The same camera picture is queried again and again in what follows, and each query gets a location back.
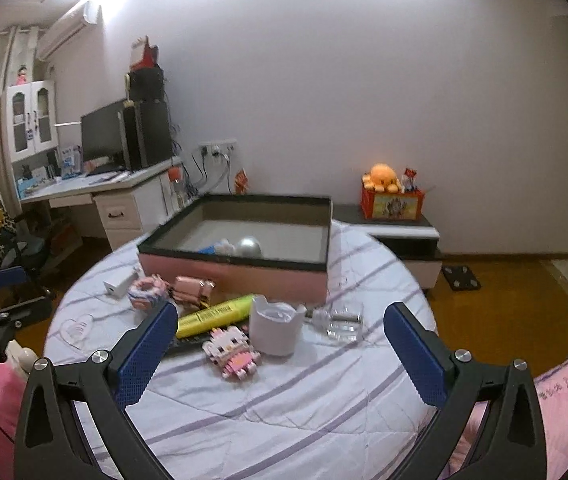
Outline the black speaker box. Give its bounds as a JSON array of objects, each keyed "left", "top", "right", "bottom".
[{"left": 127, "top": 66, "right": 165, "bottom": 102}]

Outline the pink black storage box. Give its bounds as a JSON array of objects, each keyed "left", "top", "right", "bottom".
[{"left": 137, "top": 194, "right": 333, "bottom": 304}]

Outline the white charger block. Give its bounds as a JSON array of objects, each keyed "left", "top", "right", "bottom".
[{"left": 104, "top": 268, "right": 139, "bottom": 299}]

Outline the white wall power strip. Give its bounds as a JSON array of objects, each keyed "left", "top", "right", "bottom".
[{"left": 199, "top": 139, "right": 237, "bottom": 156}]

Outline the black computer tower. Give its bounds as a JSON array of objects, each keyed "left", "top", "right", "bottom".
[{"left": 121, "top": 101, "right": 173, "bottom": 171}]

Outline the white cat-ear cup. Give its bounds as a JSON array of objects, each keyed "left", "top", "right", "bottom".
[{"left": 249, "top": 296, "right": 307, "bottom": 358}]

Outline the orange octopus plush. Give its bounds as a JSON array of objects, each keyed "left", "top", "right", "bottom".
[{"left": 362, "top": 164, "right": 403, "bottom": 193}]

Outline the black floor scale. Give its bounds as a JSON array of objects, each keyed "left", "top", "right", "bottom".
[{"left": 441, "top": 266, "right": 482, "bottom": 292}]

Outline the pink doll figurine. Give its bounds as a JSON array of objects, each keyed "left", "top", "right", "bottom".
[{"left": 16, "top": 65, "right": 29, "bottom": 86}]

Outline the yellow highlighter marker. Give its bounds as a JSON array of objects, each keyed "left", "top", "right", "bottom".
[{"left": 175, "top": 295, "right": 255, "bottom": 339}]

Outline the red white calendar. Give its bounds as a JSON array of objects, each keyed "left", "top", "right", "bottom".
[{"left": 130, "top": 36, "right": 159, "bottom": 72}]

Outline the pink bedding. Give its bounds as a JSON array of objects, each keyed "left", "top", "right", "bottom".
[{"left": 438, "top": 334, "right": 568, "bottom": 480}]

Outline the pink kitty block figure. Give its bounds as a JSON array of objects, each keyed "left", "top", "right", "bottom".
[{"left": 203, "top": 325, "right": 261, "bottom": 380}]

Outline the white silver ball toy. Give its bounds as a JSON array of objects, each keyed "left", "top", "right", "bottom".
[{"left": 213, "top": 236, "right": 262, "bottom": 258}]

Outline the red cartoon storage crate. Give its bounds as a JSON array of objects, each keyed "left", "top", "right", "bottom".
[{"left": 360, "top": 188, "right": 425, "bottom": 221}]

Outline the white glass-door cabinet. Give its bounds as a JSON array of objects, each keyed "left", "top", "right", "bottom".
[{"left": 4, "top": 80, "right": 59, "bottom": 162}]

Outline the orange-lid water bottle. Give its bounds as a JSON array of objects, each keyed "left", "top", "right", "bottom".
[{"left": 168, "top": 166, "right": 187, "bottom": 210}]

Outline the clear glass bottle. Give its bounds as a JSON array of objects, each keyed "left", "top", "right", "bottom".
[{"left": 305, "top": 301, "right": 363, "bottom": 342}]

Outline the black computer monitor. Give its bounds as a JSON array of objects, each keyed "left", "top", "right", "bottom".
[{"left": 81, "top": 100, "right": 124, "bottom": 170}]

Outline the black remote control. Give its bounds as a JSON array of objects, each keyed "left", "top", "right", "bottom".
[{"left": 165, "top": 333, "right": 210, "bottom": 356}]

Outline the pink block donut toy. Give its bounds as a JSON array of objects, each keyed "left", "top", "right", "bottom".
[{"left": 127, "top": 275, "right": 169, "bottom": 311}]

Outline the orange snack bag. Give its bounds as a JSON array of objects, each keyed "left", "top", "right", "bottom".
[{"left": 234, "top": 169, "right": 248, "bottom": 195}]

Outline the blue rectangular small box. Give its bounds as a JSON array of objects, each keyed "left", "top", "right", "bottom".
[{"left": 198, "top": 245, "right": 217, "bottom": 255}]

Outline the white computer desk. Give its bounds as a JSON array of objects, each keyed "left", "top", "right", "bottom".
[{"left": 21, "top": 157, "right": 181, "bottom": 250}]

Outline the striped white tablecloth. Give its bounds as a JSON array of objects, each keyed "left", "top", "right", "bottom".
[{"left": 42, "top": 216, "right": 440, "bottom": 480}]

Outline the black white tv cabinet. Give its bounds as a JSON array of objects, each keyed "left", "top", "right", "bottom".
[{"left": 333, "top": 204, "right": 444, "bottom": 292}]

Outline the white air conditioner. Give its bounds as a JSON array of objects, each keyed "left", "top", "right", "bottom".
[{"left": 36, "top": 0, "right": 100, "bottom": 61}]

